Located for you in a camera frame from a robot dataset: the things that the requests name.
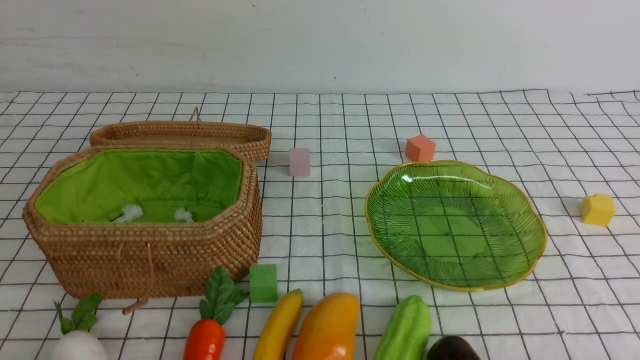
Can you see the orange carrot with leaves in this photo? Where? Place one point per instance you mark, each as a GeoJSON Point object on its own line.
{"type": "Point", "coordinates": [207, 337]}

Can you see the orange yellow mango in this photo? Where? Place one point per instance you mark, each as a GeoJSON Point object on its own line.
{"type": "Point", "coordinates": [329, 330]}

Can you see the yellow foam block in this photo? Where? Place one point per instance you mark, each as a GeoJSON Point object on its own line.
{"type": "Point", "coordinates": [598, 209]}

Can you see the pink foam block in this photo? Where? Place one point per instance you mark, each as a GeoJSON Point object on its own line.
{"type": "Point", "coordinates": [299, 162]}

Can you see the orange foam block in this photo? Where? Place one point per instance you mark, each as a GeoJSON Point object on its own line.
{"type": "Point", "coordinates": [420, 149]}

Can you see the green glass leaf plate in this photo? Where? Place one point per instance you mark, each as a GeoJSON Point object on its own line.
{"type": "Point", "coordinates": [454, 226]}

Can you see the dark purple passion fruit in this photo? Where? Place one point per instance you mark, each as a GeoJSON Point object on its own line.
{"type": "Point", "coordinates": [452, 348]}

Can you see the green foam block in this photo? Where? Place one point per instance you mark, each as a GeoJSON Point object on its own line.
{"type": "Point", "coordinates": [263, 287]}

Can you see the white radish with leaves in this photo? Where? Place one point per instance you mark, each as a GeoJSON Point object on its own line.
{"type": "Point", "coordinates": [77, 343]}

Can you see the white black grid tablecloth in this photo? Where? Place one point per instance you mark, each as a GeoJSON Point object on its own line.
{"type": "Point", "coordinates": [581, 303]}

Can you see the woven wicker basket lid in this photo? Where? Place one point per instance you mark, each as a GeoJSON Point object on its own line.
{"type": "Point", "coordinates": [251, 141]}

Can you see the woven wicker basket green lining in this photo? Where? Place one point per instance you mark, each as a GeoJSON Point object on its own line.
{"type": "Point", "coordinates": [142, 222]}

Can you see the yellow banana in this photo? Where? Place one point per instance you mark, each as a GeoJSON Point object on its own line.
{"type": "Point", "coordinates": [278, 330]}

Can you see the light green chayote gourd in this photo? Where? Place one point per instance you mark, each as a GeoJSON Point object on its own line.
{"type": "Point", "coordinates": [408, 331]}

